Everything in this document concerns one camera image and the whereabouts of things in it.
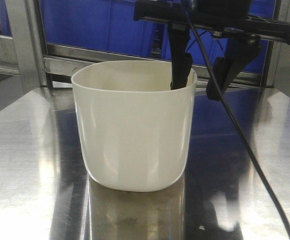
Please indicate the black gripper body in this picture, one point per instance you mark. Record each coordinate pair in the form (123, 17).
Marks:
(228, 17)

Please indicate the blue crate behind right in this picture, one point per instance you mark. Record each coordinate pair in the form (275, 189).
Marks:
(214, 48)

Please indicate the blue crate behind left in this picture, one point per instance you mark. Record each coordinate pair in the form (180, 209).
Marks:
(103, 25)

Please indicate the blue crate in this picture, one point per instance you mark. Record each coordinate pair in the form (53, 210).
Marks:
(103, 25)
(214, 48)

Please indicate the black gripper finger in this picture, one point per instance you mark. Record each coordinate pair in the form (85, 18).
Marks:
(179, 36)
(239, 52)

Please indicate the stainless steel shelf frame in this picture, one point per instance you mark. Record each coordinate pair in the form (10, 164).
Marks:
(25, 53)

